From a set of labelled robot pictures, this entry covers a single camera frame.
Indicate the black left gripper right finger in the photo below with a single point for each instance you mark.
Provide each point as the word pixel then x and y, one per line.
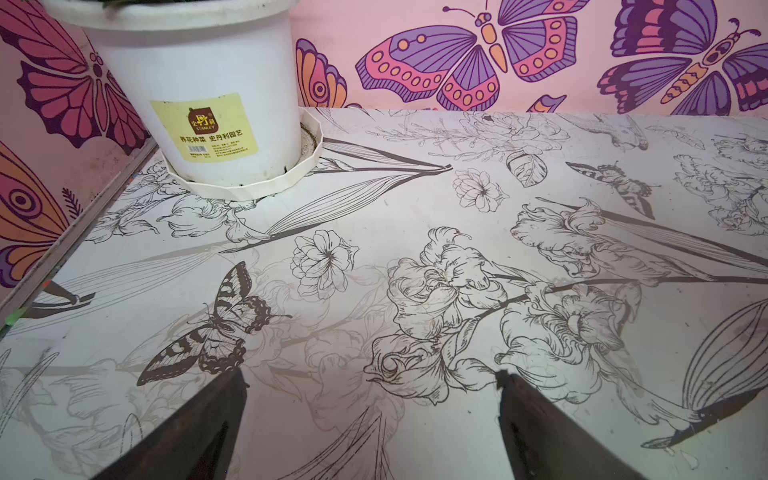
pixel 542 442

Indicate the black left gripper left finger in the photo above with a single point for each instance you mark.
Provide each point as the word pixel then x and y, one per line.
pixel 196 442

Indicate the white plant pot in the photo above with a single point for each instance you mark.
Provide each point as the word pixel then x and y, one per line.
pixel 213 81

